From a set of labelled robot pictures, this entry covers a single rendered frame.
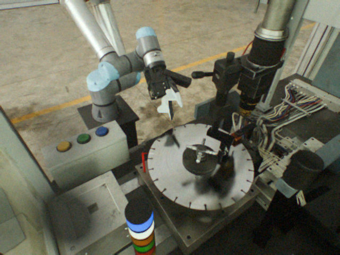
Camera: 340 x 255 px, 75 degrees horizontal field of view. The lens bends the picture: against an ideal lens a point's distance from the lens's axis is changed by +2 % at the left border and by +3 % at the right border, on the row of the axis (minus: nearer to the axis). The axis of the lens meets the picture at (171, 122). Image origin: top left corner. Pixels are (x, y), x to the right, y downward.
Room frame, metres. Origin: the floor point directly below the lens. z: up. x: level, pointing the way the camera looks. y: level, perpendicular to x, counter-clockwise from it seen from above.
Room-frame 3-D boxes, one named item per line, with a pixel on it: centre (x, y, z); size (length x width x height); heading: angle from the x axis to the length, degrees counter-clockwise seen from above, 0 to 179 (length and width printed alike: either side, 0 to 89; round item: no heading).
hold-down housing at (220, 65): (0.49, -0.14, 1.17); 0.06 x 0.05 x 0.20; 116
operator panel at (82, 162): (0.54, 0.32, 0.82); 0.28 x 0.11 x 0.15; 125
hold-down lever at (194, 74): (0.50, -0.10, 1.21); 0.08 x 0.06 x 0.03; 125
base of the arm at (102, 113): (0.88, 0.34, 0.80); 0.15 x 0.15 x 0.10
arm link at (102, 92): (0.89, 0.34, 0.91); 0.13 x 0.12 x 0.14; 134
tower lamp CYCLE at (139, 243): (0.16, 0.05, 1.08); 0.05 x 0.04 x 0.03; 35
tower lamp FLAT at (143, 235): (0.16, 0.05, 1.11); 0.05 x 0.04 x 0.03; 35
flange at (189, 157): (0.43, -0.09, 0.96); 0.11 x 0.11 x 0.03
